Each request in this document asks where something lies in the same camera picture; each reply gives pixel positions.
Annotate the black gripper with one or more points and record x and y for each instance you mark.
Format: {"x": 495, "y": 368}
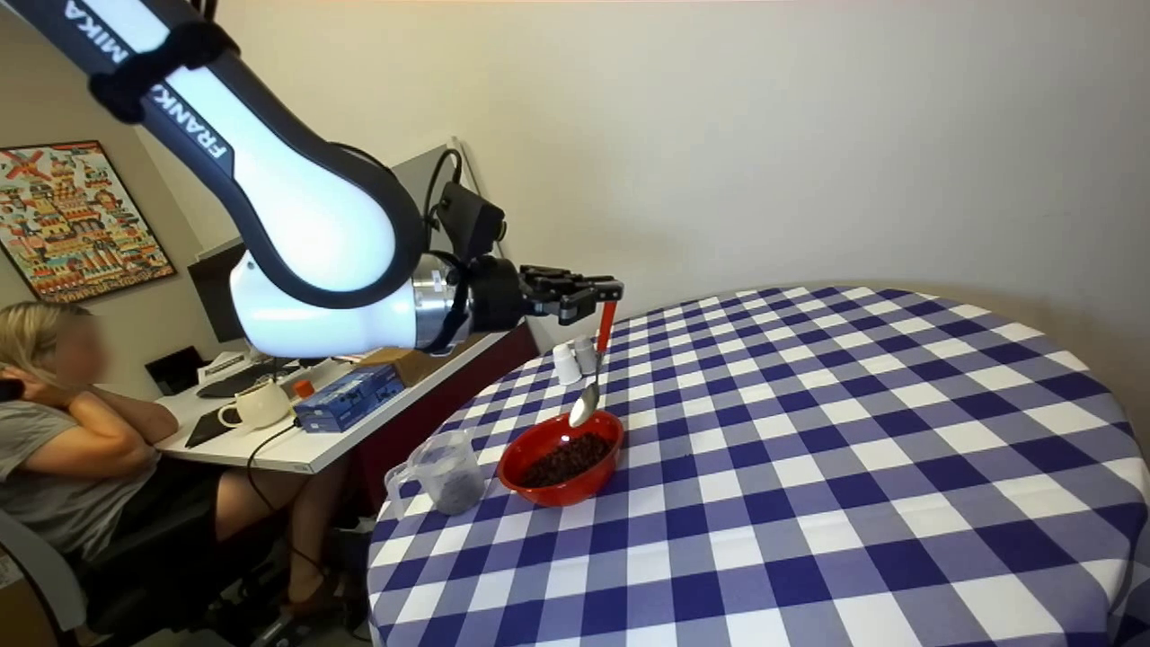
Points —
{"x": 514, "y": 294}

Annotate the red bowl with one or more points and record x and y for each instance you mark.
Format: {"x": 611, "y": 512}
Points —
{"x": 563, "y": 481}

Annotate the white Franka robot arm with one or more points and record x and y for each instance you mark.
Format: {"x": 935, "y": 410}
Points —
{"x": 309, "y": 228}

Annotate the clear plastic measuring jug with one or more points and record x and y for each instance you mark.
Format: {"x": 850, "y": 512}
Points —
{"x": 439, "y": 481}

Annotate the small white plastic bottle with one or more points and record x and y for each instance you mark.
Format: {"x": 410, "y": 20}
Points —
{"x": 564, "y": 363}

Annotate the brown coffee beans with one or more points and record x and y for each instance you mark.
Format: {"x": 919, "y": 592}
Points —
{"x": 570, "y": 458}

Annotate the blue box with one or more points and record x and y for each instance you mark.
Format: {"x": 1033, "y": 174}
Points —
{"x": 346, "y": 395}

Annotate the white office desk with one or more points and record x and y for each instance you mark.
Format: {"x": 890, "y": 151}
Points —
{"x": 324, "y": 436}

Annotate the blue white checkered tablecloth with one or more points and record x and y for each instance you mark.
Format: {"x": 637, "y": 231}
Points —
{"x": 840, "y": 481}

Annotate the white mug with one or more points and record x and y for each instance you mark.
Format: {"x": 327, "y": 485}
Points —
{"x": 257, "y": 403}

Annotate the black computer monitor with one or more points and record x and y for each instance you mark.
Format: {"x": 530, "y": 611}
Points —
{"x": 217, "y": 294}

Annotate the black tablet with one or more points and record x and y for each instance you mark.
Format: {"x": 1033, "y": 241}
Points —
{"x": 175, "y": 368}

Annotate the black office chair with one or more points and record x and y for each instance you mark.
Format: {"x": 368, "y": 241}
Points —
{"x": 132, "y": 578}

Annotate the seated person grey shirt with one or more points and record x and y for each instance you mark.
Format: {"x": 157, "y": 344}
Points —
{"x": 73, "y": 470}

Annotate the colourful framed wall picture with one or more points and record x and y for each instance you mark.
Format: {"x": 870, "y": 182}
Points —
{"x": 77, "y": 219}

